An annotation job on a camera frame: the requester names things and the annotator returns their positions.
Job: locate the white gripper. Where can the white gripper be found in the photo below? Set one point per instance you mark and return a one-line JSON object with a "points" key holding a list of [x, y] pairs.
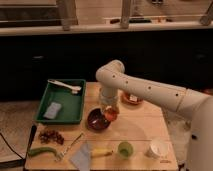
{"points": [[108, 97]]}

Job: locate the red apple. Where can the red apple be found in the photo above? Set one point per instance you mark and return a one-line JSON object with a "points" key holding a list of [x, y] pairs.
{"points": [[110, 116]]}

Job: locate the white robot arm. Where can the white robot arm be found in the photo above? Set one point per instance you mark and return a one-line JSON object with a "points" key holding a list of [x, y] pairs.
{"points": [[190, 104]]}

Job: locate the purple bowl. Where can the purple bowl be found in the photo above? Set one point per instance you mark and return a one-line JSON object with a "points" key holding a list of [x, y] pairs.
{"points": [[97, 121]]}

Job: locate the orange plate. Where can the orange plate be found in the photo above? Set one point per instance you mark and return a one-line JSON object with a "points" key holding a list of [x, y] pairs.
{"points": [[125, 98]]}

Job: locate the white block on plate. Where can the white block on plate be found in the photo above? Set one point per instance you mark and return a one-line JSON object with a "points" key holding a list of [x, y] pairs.
{"points": [[133, 98]]}

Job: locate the green plastic tray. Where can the green plastic tray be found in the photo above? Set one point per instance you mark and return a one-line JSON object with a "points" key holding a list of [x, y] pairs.
{"points": [[72, 104]]}

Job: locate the green cup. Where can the green cup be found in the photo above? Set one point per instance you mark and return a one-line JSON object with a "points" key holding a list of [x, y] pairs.
{"points": [[125, 150]]}

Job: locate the yellow banana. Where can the yellow banana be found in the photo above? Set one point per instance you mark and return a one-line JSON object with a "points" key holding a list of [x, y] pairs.
{"points": [[101, 152]]}

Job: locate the silver fork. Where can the silver fork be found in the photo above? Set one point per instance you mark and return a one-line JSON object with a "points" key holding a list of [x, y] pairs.
{"points": [[60, 155]]}

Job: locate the grey sponge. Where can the grey sponge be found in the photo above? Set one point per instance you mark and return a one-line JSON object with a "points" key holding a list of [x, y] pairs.
{"points": [[52, 110]]}

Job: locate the white cup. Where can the white cup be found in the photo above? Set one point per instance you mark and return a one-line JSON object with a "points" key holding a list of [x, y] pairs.
{"points": [[157, 148]]}

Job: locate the bunch of dark grapes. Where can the bunch of dark grapes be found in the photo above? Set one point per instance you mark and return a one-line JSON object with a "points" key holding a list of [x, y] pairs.
{"points": [[47, 136]]}

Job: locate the green pepper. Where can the green pepper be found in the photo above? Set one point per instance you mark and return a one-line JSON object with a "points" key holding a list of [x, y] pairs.
{"points": [[36, 151]]}

